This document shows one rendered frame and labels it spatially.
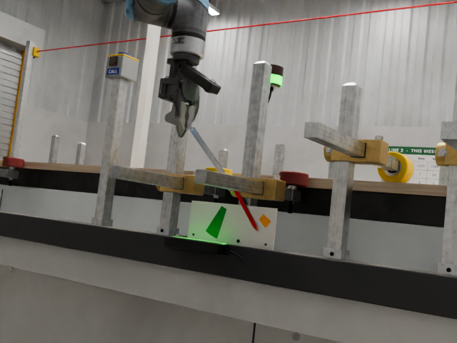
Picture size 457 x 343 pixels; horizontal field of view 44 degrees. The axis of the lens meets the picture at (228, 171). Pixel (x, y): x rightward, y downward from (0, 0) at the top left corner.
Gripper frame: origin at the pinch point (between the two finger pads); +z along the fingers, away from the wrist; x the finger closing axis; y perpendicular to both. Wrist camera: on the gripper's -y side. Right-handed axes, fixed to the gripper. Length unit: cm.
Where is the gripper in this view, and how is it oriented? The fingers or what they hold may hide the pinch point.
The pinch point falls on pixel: (183, 132)
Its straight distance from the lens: 149.3
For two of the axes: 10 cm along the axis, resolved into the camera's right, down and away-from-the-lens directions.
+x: -5.6, -1.3, -8.2
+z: -1.1, 9.9, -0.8
